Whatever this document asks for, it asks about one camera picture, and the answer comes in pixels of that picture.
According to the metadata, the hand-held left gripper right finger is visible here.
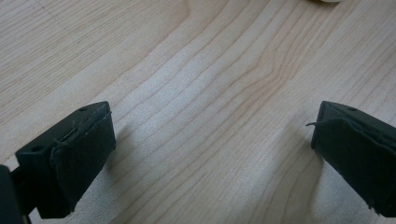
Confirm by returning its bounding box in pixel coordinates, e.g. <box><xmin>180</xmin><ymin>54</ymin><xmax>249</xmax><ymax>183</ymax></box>
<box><xmin>305</xmin><ymin>100</ymin><xmax>396</xmax><ymax>218</ymax></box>

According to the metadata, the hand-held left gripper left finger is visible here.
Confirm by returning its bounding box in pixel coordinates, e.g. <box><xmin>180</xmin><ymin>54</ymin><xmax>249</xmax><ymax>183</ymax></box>
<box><xmin>14</xmin><ymin>100</ymin><xmax>117</xmax><ymax>219</ymax></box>

